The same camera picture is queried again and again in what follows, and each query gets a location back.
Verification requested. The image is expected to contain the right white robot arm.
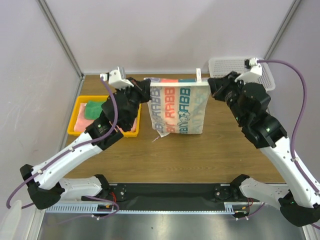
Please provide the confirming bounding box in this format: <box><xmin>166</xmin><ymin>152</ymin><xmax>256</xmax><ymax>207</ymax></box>
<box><xmin>207</xmin><ymin>71</ymin><xmax>320</xmax><ymax>227</ymax></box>

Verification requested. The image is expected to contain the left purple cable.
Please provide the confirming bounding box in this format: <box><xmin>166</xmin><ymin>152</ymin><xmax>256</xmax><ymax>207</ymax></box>
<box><xmin>6</xmin><ymin>76</ymin><xmax>121</xmax><ymax>226</ymax></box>

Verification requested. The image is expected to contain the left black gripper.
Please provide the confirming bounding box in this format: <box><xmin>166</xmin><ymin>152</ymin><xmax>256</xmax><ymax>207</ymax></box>
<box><xmin>114</xmin><ymin>76</ymin><xmax>152</xmax><ymax>129</ymax></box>

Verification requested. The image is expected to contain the patterned white cloth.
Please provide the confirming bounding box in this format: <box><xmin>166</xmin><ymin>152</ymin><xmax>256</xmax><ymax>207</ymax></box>
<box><xmin>144</xmin><ymin>68</ymin><xmax>211</xmax><ymax>137</ymax></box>

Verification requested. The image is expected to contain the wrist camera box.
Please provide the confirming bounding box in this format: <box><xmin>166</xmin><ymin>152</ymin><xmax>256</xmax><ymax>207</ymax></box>
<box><xmin>99</xmin><ymin>66</ymin><xmax>134</xmax><ymax>90</ymax></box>
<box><xmin>234</xmin><ymin>57</ymin><xmax>263</xmax><ymax>84</ymax></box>

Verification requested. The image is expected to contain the green towel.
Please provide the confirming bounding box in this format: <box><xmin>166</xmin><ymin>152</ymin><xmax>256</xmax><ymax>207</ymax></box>
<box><xmin>84</xmin><ymin>100</ymin><xmax>104</xmax><ymax>120</ymax></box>

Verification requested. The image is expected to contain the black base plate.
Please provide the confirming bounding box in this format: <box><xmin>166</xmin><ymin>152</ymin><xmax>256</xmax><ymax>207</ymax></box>
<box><xmin>96</xmin><ymin>183</ymin><xmax>257</xmax><ymax>212</ymax></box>

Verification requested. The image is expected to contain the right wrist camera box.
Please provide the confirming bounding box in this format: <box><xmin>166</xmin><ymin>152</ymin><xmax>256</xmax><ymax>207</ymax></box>
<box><xmin>234</xmin><ymin>57</ymin><xmax>263</xmax><ymax>84</ymax></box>

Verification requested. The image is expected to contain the purple cable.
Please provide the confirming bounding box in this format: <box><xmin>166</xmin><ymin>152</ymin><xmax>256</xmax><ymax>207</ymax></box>
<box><xmin>234</xmin><ymin>59</ymin><xmax>320</xmax><ymax>230</ymax></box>
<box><xmin>6</xmin><ymin>76</ymin><xmax>121</xmax><ymax>226</ymax></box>

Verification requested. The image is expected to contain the aluminium frame rail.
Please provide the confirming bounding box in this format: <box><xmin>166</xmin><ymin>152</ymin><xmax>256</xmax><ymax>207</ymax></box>
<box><xmin>34</xmin><ymin>182</ymin><xmax>311</xmax><ymax>205</ymax></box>

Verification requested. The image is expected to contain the white plastic basket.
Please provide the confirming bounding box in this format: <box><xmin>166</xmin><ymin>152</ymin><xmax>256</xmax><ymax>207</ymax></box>
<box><xmin>208</xmin><ymin>56</ymin><xmax>276</xmax><ymax>91</ymax></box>

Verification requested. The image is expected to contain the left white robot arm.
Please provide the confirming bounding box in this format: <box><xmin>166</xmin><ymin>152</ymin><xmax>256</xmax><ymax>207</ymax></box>
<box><xmin>20</xmin><ymin>73</ymin><xmax>151</xmax><ymax>210</ymax></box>

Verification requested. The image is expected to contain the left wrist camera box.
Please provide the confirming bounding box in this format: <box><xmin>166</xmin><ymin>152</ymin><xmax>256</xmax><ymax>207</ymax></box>
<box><xmin>99</xmin><ymin>66</ymin><xmax>134</xmax><ymax>90</ymax></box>

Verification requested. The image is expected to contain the pink towel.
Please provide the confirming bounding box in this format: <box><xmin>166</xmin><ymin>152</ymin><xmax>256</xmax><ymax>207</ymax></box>
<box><xmin>74</xmin><ymin>102</ymin><xmax>140</xmax><ymax>133</ymax></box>

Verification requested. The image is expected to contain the yellow plastic tray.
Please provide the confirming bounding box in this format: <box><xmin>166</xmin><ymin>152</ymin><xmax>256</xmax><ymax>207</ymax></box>
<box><xmin>67</xmin><ymin>95</ymin><xmax>142</xmax><ymax>138</ymax></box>

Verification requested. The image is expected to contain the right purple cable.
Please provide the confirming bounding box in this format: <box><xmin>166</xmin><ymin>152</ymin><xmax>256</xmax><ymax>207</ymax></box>
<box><xmin>234</xmin><ymin>59</ymin><xmax>320</xmax><ymax>230</ymax></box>

